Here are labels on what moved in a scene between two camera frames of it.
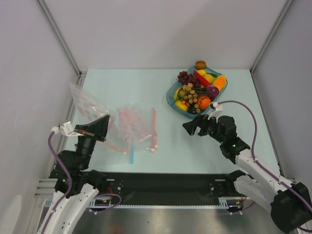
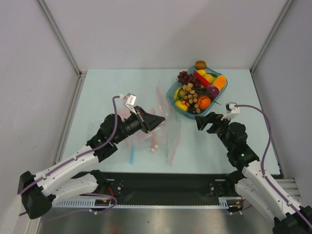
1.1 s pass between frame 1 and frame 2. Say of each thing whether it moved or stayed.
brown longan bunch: stayed
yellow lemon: stayed
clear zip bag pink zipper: moved
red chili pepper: stayed
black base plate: stayed
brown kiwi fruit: stayed
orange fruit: stayed
